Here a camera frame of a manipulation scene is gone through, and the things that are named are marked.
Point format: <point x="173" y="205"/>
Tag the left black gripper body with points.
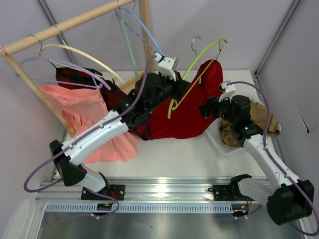
<point x="177" y="87"/>

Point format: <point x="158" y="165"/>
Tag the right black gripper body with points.
<point x="211" y="108"/>

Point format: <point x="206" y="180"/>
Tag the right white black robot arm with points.
<point x="287" y="198"/>

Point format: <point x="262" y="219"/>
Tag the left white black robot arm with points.
<point x="151" y="91"/>

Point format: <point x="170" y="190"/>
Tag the lilac hanger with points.
<point x="97" y="80"/>

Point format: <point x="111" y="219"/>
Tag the light blue hanger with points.
<point x="154" y="47"/>

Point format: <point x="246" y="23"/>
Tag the cream yellow hanger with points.
<point x="84" y="54"/>

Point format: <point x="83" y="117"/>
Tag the mint green hanger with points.
<point x="128" y="43"/>

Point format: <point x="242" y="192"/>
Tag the pink pleated skirt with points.
<point x="82" y="108"/>

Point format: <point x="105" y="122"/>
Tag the red black plaid skirt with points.
<point x="74" y="79"/>

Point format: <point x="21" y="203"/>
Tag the white plastic basket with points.
<point x="214" y="134"/>

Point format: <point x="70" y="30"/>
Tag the tan garment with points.
<point x="258" y="114"/>

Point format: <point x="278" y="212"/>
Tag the wooden clothes rack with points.
<point x="8" y="51"/>

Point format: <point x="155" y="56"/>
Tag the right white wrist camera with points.
<point x="227" y="89"/>

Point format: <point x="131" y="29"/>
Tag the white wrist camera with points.
<point x="167" y="65"/>
<point x="227" y="89"/>

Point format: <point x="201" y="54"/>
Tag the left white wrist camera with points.
<point x="167" y="65"/>

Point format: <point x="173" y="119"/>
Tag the white slotted cable duct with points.
<point x="210" y="208"/>

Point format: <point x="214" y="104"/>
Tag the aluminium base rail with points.
<point x="144" y="190"/>

